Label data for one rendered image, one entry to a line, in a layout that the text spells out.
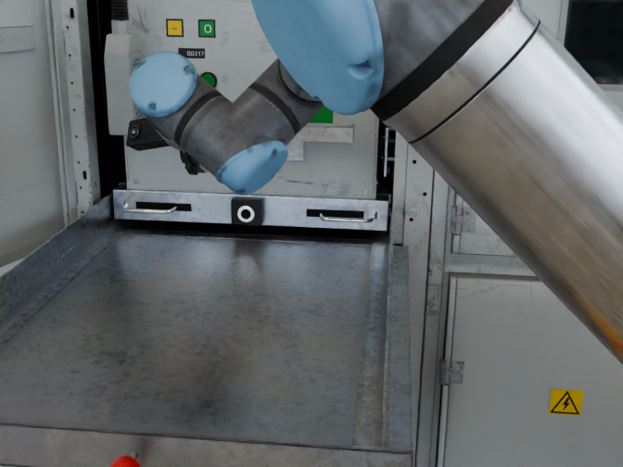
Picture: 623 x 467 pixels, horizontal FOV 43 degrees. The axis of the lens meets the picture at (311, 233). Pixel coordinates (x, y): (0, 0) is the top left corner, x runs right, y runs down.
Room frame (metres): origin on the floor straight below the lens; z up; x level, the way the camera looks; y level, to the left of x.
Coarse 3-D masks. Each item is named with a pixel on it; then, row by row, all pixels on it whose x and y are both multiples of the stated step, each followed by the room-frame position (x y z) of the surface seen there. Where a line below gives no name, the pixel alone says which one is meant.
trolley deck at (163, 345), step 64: (128, 256) 1.34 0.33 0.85; (192, 256) 1.34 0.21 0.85; (256, 256) 1.34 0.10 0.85; (320, 256) 1.35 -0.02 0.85; (64, 320) 1.06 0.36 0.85; (128, 320) 1.06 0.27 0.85; (192, 320) 1.07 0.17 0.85; (256, 320) 1.07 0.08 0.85; (320, 320) 1.07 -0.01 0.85; (0, 384) 0.87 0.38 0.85; (64, 384) 0.87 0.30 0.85; (128, 384) 0.87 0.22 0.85; (192, 384) 0.88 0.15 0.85; (256, 384) 0.88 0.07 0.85; (320, 384) 0.88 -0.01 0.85; (0, 448) 0.78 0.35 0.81; (64, 448) 0.77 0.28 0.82; (128, 448) 0.76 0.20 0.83; (192, 448) 0.76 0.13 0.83; (256, 448) 0.75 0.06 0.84; (320, 448) 0.74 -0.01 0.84
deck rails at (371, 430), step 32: (96, 224) 1.42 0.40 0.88; (32, 256) 1.15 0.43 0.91; (64, 256) 1.27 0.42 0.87; (96, 256) 1.33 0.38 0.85; (384, 256) 1.34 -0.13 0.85; (0, 288) 1.05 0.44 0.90; (32, 288) 1.14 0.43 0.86; (384, 288) 1.19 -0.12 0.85; (0, 320) 1.04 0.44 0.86; (384, 320) 1.07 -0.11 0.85; (384, 352) 0.96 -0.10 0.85; (384, 384) 0.76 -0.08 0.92; (384, 416) 0.74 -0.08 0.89; (384, 448) 0.74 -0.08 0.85
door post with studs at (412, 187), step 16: (400, 144) 1.41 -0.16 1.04; (400, 160) 1.41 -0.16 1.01; (416, 160) 1.41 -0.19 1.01; (400, 176) 1.41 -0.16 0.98; (416, 176) 1.41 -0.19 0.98; (400, 192) 1.41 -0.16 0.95; (416, 192) 1.41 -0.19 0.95; (400, 208) 1.41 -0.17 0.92; (416, 208) 1.41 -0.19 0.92; (400, 224) 1.41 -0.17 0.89; (416, 224) 1.41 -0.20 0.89; (400, 240) 1.41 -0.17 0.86; (416, 240) 1.41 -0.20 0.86; (416, 256) 1.41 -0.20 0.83; (416, 272) 1.41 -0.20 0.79; (416, 288) 1.41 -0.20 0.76; (416, 304) 1.41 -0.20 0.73; (416, 320) 1.41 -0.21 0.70; (416, 336) 1.41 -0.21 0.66; (416, 352) 1.41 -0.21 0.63; (416, 368) 1.41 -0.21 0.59; (416, 384) 1.41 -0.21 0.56; (416, 400) 1.41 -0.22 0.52
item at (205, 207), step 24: (120, 192) 1.50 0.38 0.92; (144, 192) 1.49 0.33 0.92; (168, 192) 1.49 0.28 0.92; (192, 192) 1.49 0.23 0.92; (120, 216) 1.50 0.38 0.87; (144, 216) 1.49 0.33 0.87; (168, 216) 1.49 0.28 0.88; (192, 216) 1.48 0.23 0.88; (216, 216) 1.48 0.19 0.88; (264, 216) 1.47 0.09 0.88; (288, 216) 1.46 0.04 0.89; (312, 216) 1.46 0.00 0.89; (336, 216) 1.46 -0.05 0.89; (360, 216) 1.45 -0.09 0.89; (384, 216) 1.44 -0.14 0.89
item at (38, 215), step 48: (0, 0) 1.38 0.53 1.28; (0, 48) 1.35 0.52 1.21; (48, 48) 1.48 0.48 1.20; (0, 96) 1.36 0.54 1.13; (48, 96) 1.47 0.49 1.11; (0, 144) 1.35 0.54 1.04; (48, 144) 1.46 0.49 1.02; (0, 192) 1.34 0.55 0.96; (48, 192) 1.45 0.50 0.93; (0, 240) 1.33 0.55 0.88
